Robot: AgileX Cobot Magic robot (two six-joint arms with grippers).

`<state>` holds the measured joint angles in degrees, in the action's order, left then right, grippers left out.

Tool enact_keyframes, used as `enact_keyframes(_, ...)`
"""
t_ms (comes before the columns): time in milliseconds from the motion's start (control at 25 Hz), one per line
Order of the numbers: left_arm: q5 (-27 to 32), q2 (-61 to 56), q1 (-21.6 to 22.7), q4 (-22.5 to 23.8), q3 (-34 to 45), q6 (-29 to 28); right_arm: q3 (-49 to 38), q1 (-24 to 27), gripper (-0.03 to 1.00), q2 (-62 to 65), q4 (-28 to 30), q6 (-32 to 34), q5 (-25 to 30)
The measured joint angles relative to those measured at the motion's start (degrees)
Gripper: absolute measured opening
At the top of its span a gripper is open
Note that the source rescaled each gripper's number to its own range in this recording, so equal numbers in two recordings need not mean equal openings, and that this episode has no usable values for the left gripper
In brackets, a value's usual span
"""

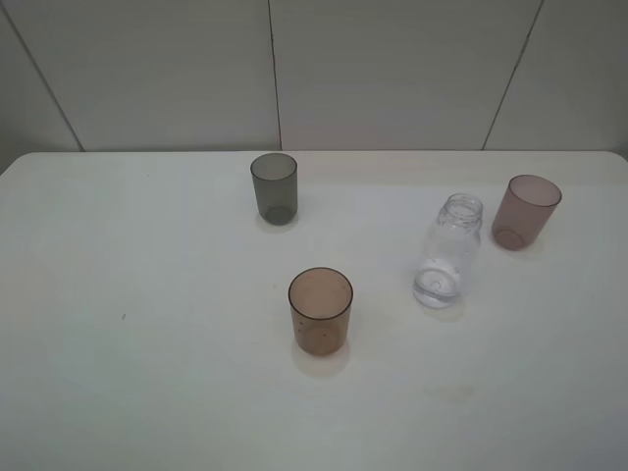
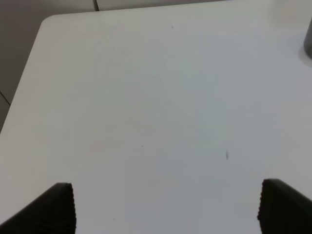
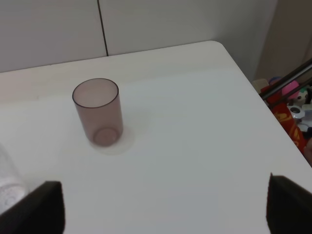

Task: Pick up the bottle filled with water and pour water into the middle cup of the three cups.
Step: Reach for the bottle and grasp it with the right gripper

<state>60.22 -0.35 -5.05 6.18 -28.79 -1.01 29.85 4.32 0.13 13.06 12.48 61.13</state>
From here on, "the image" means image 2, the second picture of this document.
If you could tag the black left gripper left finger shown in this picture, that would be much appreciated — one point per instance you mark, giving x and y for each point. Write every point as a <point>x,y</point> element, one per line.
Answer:
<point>53,212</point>

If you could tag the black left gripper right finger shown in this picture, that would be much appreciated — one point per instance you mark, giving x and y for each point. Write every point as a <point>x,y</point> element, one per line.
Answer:
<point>283,210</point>

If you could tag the grey translucent cup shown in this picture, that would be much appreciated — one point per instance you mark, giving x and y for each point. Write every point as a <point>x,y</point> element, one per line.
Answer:
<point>308,41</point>

